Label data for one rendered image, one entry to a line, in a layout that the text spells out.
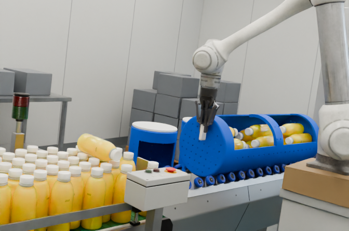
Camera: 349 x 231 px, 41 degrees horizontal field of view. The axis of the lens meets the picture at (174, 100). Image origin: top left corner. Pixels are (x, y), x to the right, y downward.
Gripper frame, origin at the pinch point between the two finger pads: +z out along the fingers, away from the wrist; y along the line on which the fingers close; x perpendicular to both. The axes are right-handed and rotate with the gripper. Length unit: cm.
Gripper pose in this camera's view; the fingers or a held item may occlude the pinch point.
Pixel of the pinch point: (203, 132)
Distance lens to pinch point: 207.2
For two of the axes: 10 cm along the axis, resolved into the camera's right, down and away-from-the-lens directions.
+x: 7.1, 0.2, 7.1
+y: 7.0, 1.7, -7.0
